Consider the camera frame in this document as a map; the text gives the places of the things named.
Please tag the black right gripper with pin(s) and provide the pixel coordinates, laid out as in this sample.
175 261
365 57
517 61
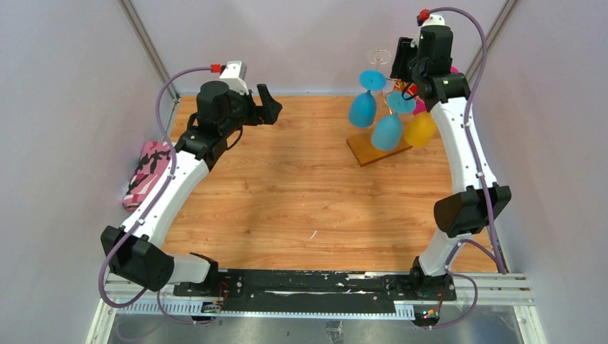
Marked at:
404 50

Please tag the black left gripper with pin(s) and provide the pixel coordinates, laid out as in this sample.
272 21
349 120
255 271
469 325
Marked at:
259 115

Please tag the magenta wine glass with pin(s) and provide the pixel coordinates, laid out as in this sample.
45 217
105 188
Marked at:
420 107

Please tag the yellow wine glass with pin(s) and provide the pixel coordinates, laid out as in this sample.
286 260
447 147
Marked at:
420 130

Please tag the red wine glass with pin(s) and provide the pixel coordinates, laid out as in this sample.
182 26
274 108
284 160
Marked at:
410 89

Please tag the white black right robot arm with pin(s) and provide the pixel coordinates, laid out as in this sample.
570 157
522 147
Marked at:
477 198

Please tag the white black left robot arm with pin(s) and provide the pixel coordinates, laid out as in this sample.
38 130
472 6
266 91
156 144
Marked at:
133 250

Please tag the clear wine glass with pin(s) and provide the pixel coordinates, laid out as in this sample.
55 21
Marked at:
378 57

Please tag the blue wine glass rear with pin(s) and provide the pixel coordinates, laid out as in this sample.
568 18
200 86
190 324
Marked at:
363 108

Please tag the blue wine glass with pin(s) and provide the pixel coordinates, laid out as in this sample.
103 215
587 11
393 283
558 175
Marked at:
387 133
363 108

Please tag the blue wine glass front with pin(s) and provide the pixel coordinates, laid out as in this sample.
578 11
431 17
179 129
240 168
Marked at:
387 133

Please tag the pink camouflage cloth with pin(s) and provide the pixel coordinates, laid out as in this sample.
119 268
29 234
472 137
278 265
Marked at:
154 160

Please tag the gold wire glass rack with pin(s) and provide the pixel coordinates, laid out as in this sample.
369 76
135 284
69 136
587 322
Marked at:
393 97

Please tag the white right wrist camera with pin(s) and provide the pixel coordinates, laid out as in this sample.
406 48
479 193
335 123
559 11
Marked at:
427 18

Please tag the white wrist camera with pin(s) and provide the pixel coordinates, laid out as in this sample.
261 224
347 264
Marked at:
233 75
427 18

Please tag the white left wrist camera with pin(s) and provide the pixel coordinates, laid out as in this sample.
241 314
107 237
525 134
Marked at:
233 75

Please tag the black mounting base plate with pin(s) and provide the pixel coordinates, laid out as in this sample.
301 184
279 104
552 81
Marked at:
317 292

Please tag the aluminium frame rail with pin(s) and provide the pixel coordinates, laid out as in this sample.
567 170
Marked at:
476 288

